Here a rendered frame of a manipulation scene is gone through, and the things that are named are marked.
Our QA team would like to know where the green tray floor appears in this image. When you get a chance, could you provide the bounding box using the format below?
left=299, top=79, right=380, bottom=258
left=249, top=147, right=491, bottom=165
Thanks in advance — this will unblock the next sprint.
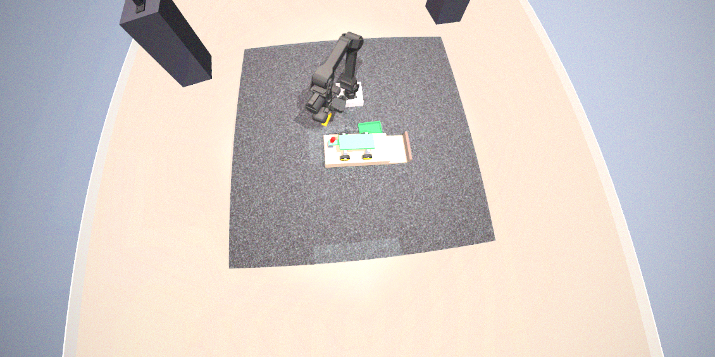
left=359, top=123, right=381, bottom=134

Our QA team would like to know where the tan wooden ramp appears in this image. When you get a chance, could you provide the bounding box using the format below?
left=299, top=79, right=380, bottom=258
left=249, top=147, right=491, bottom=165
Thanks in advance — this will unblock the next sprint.
left=323, top=132, right=412, bottom=168

